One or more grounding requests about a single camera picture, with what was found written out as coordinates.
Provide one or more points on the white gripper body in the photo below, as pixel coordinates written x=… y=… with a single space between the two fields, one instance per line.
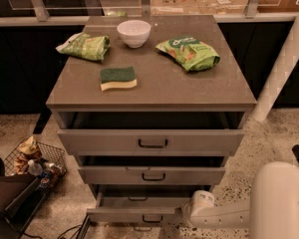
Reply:
x=196 y=210

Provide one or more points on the grey drawer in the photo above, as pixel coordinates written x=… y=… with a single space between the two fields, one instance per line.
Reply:
x=152 y=134
x=152 y=170
x=148 y=204

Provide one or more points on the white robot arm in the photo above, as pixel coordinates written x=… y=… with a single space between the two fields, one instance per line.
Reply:
x=271 y=211

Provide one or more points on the grey drawer cabinet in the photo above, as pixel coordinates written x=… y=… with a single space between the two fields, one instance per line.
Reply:
x=163 y=85

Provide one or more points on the black bar on floor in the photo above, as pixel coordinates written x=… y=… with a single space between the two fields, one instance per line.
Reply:
x=84 y=228

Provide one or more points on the green chip bag right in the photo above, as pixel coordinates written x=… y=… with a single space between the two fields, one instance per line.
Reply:
x=193 y=55

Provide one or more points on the green yellow sponge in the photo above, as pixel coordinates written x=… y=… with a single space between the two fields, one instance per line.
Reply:
x=118 y=78

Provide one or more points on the clear plastic water bottle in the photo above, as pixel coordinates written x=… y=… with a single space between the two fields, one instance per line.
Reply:
x=34 y=168

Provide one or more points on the white ceramic bowl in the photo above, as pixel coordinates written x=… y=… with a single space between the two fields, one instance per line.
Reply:
x=134 y=33

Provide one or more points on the crumpled tan snack bag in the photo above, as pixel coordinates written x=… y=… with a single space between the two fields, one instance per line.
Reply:
x=27 y=150

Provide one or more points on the green snack bag left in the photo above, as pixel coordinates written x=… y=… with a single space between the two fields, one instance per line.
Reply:
x=84 y=46

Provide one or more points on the cardboard box centre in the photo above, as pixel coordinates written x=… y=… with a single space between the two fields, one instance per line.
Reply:
x=174 y=7

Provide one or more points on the black wire basket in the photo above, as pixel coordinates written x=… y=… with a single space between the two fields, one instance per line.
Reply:
x=52 y=162

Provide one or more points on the white diagonal post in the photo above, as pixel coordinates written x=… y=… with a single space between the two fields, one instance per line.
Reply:
x=281 y=71

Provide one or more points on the metal railing frame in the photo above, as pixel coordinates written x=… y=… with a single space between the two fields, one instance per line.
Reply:
x=56 y=12

